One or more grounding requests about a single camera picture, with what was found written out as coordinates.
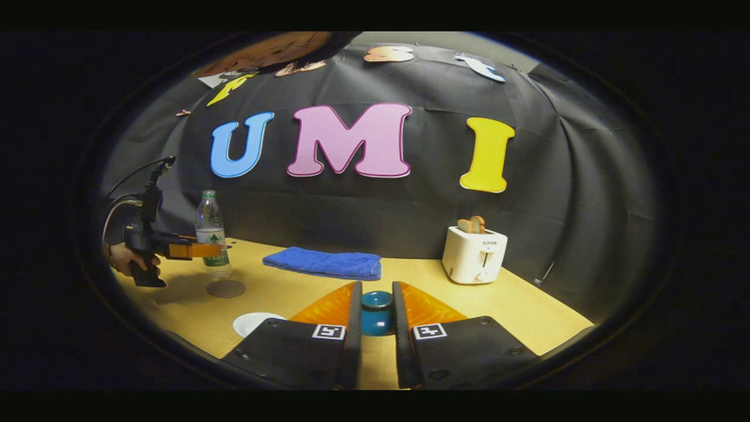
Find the white toaster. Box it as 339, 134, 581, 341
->
441, 225, 509, 285

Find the blue towel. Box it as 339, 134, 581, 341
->
262, 246, 382, 281

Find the white teacup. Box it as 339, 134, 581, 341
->
232, 312, 287, 339

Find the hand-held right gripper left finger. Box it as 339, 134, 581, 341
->
221, 281, 364, 391

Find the black backdrop cloth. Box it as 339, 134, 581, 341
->
97, 40, 663, 323

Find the clear plastic water bottle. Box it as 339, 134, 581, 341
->
195, 189, 233, 278

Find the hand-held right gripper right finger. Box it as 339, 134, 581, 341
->
392, 281, 541, 391

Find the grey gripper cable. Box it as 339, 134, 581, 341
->
101, 195, 145, 242

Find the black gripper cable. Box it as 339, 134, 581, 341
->
106, 156, 169, 198

